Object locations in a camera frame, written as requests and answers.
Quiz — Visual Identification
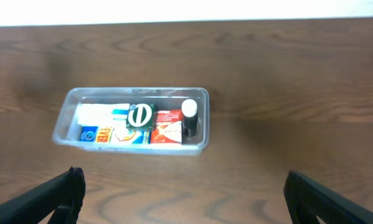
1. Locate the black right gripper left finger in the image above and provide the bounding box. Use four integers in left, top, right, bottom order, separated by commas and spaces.
0, 167, 86, 224

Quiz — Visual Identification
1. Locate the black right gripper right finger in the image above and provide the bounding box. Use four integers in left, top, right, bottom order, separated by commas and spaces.
283, 170, 373, 224

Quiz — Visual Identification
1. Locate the blue Kool Fever box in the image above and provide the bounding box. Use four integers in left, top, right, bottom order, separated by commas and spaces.
78, 126, 150, 145

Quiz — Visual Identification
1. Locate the white blue Panadol box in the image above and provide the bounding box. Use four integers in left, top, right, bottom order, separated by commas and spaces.
76, 103, 130, 126

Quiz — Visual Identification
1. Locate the green Zam-Buk box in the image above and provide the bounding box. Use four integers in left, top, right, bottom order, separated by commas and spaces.
126, 103, 156, 131

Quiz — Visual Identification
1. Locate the red Panadol ActiFast box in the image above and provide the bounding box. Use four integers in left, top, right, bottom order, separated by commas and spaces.
150, 110, 182, 144

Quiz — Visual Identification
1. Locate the dark syrup bottle white cap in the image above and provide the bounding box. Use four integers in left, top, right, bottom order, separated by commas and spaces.
181, 99, 198, 137

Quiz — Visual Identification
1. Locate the clear plastic container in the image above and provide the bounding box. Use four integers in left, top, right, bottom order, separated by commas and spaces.
52, 87, 210, 155

